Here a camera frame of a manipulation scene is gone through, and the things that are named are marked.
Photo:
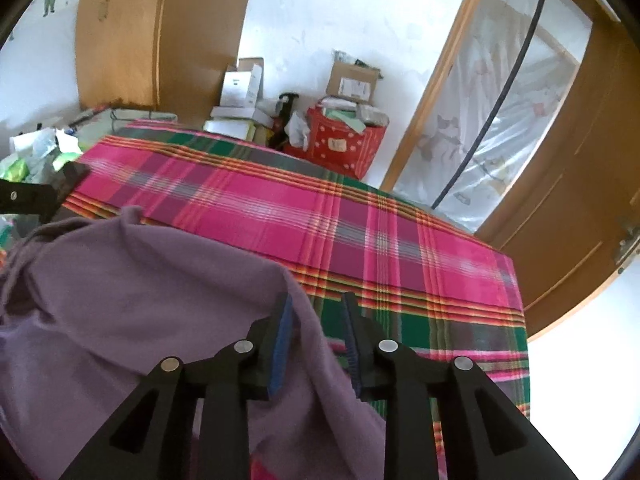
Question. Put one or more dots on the wooden door frame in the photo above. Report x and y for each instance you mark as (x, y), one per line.
(440, 85)

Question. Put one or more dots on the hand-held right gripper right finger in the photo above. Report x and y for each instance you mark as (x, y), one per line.
(352, 350)

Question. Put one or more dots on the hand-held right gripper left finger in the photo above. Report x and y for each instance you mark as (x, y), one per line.
(280, 345)

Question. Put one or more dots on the cluttered side table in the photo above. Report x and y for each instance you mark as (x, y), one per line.
(95, 127)

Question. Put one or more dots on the wooden door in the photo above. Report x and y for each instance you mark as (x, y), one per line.
(575, 185)

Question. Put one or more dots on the white cardboard box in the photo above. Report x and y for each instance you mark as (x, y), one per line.
(240, 87)

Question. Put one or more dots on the clear plastic door curtain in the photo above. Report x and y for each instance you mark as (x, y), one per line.
(500, 160)

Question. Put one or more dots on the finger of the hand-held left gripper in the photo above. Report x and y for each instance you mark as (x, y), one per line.
(30, 199)

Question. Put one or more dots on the pink green plaid bed sheet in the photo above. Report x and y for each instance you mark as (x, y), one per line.
(280, 220)

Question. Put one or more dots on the brown cardboard box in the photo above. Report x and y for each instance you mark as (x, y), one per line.
(350, 82)

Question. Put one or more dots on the red dotted storage box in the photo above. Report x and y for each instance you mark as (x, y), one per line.
(340, 147)

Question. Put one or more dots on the purple fleece garment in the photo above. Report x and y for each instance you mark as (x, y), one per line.
(125, 300)

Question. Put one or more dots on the wooden wardrobe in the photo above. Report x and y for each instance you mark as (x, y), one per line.
(150, 35)

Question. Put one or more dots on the green tissue pack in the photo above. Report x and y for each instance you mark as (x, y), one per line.
(12, 170)

